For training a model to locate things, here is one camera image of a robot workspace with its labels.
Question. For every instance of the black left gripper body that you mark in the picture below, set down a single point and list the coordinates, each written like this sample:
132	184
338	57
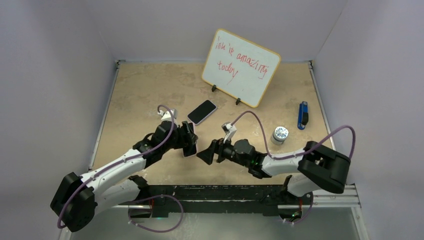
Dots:
176	142

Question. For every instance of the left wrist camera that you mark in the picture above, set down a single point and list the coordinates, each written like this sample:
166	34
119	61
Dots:
168	115

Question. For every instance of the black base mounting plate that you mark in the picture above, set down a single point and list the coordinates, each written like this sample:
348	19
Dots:
267	200

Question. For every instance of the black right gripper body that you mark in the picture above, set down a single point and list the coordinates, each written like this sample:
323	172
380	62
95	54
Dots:
226	151

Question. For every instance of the yellow framed whiteboard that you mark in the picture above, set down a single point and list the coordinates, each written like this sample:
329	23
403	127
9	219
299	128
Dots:
239	67

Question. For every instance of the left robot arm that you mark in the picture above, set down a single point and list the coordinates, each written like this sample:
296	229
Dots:
80	197

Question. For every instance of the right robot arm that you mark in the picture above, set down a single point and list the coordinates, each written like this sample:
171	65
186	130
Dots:
314	167

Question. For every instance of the pink phone case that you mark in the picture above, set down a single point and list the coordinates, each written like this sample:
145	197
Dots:
190	139

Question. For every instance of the phone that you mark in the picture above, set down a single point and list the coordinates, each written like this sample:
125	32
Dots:
201	112

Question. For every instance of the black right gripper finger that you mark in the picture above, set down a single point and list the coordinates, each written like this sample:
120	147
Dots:
214	145
207	155

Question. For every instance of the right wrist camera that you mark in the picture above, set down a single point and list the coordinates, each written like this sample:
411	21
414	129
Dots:
229	130

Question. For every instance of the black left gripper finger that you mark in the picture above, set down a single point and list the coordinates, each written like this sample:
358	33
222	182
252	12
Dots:
187	128
190	149

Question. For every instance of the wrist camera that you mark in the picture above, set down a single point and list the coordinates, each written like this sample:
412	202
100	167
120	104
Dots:
229	130
168	115

